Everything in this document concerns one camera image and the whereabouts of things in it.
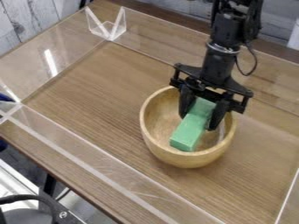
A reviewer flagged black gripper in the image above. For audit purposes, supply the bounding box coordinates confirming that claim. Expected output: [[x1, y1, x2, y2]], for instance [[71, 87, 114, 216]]
[[170, 43, 254, 131]]

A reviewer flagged brown wooden bowl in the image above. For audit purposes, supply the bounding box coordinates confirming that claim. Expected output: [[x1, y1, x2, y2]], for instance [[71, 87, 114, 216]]
[[139, 86, 237, 168]]

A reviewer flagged green rectangular block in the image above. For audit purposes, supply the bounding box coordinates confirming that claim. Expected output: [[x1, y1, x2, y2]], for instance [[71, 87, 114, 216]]
[[170, 98, 217, 152]]

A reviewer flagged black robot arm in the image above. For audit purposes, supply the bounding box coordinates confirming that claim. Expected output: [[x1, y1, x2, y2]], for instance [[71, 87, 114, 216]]
[[170, 0, 265, 130]]

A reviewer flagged white object at right edge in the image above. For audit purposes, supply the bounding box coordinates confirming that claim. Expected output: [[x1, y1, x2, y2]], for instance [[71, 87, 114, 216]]
[[288, 18, 299, 51]]

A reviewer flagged blue object at left edge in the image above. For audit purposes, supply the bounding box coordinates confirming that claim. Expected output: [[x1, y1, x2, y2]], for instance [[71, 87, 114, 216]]
[[0, 93, 15, 102]]

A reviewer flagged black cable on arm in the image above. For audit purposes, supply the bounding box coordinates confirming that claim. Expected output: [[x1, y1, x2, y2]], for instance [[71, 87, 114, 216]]
[[236, 42, 260, 77]]

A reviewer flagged clear acrylic enclosure wall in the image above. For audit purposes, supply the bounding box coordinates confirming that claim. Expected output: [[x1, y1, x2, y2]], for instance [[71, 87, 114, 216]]
[[0, 0, 299, 224]]

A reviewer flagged black metal bracket with screw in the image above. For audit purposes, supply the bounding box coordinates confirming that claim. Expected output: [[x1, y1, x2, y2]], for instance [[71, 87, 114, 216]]
[[38, 192, 87, 224]]

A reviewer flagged black cable lower left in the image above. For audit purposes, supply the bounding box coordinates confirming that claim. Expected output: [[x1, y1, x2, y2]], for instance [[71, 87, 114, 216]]
[[0, 194, 54, 224]]

